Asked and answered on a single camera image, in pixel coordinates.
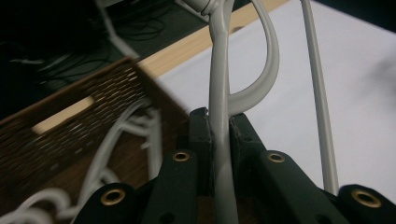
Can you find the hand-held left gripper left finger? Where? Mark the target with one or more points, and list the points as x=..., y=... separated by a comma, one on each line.
x=200, y=146

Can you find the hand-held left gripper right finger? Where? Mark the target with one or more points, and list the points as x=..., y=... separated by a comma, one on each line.
x=244, y=143

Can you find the brown woven basket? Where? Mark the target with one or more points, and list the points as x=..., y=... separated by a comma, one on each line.
x=37, y=149

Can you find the grey plastic clothes hanger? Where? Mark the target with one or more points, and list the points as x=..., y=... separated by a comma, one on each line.
x=40, y=199

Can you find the white table mat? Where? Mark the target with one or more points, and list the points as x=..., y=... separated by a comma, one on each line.
x=358, y=93

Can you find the white metal desk frame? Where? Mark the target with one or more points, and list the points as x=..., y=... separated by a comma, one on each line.
x=118, y=37

